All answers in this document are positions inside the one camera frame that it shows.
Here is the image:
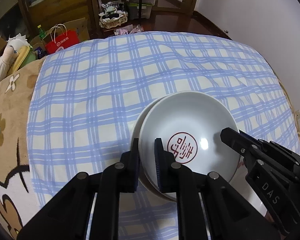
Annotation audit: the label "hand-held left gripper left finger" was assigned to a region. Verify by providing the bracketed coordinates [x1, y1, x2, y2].
[17, 137, 140, 240]

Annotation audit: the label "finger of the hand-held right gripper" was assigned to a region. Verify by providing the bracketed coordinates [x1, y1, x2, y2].
[237, 130, 268, 148]
[220, 127, 259, 160]

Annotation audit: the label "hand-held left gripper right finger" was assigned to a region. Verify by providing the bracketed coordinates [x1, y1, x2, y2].
[154, 137, 280, 240]

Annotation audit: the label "white bowl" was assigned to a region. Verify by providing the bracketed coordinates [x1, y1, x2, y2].
[130, 96, 240, 203]

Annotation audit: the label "bowl with red print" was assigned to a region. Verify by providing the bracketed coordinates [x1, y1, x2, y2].
[139, 92, 240, 185]

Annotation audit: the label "blue plaid cloth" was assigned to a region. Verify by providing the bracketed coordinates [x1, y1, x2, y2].
[27, 31, 300, 240]

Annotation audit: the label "brown floral blanket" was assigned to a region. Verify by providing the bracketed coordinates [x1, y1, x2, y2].
[0, 59, 300, 240]

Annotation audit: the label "pink packets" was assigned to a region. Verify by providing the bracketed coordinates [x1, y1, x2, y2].
[114, 24, 143, 36]

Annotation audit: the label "red paper bag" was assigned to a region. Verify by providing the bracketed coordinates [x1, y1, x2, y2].
[44, 24, 80, 55]

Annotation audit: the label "lace trimmed basket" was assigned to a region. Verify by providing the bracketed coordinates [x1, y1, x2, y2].
[99, 2, 129, 29]

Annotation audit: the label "cardboard box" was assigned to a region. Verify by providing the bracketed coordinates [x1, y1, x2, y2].
[31, 17, 90, 50]

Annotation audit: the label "clear storage boxes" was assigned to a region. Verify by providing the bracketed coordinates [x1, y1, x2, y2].
[126, 0, 155, 20]

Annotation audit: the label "green plastic bottle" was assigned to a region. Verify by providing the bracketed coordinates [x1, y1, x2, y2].
[37, 24, 47, 39]

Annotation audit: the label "white plush doll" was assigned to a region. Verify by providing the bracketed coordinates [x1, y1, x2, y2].
[0, 33, 37, 90]

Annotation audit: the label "wooden shelf cabinet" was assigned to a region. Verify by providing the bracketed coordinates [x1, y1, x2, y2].
[15, 0, 95, 40]

